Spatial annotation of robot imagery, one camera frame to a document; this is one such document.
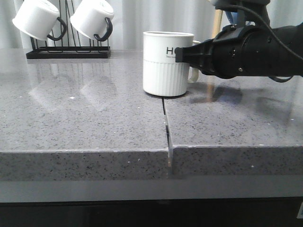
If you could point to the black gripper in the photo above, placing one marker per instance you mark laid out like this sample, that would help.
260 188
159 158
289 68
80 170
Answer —
221 56

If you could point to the white ribbed HOME mug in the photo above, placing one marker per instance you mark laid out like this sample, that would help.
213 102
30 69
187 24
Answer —
162 76

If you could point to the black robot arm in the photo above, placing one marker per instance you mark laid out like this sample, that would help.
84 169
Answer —
249 46

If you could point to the wooden mug tree stand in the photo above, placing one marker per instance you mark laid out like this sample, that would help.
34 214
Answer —
217 22

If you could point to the blue enamel mug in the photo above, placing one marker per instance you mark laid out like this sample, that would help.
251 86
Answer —
233 16

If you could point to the right white enamel mug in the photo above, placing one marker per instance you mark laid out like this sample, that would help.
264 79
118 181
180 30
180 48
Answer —
93 19

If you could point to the white enamel mug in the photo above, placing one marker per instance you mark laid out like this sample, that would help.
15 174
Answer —
37 18
93 19

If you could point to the left white enamel mug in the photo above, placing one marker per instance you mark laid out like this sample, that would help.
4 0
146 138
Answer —
37 18

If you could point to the black wire mug rack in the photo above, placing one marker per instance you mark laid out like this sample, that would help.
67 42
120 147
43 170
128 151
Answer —
73 45

